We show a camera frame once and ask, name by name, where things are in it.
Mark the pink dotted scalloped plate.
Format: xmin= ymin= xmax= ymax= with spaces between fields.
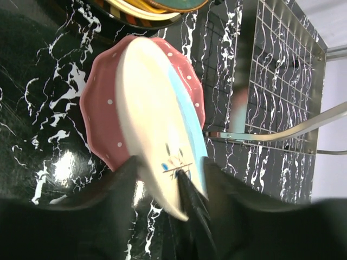
xmin=79 ymin=35 xmax=205 ymax=171

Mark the steel dish rack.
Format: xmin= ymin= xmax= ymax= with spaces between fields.
xmin=203 ymin=0 xmax=347 ymax=157

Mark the tan yellow plate in stack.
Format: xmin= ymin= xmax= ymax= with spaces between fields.
xmin=106 ymin=0 xmax=180 ymax=21

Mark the cream and blue plate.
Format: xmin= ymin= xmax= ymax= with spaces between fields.
xmin=115 ymin=37 xmax=207 ymax=221

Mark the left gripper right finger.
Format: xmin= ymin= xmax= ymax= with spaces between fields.
xmin=203 ymin=158 xmax=346 ymax=259

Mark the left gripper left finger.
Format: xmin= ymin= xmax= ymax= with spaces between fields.
xmin=1 ymin=156 xmax=139 ymax=259

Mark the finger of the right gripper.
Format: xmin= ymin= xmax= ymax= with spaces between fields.
xmin=169 ymin=170 xmax=217 ymax=259

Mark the black striped bottom plate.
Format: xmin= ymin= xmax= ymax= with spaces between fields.
xmin=85 ymin=1 xmax=184 ymax=30

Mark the teal plate in stack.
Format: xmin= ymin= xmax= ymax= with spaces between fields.
xmin=145 ymin=0 xmax=209 ymax=12

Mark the black marble mat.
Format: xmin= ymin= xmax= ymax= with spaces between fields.
xmin=1 ymin=1 xmax=315 ymax=259

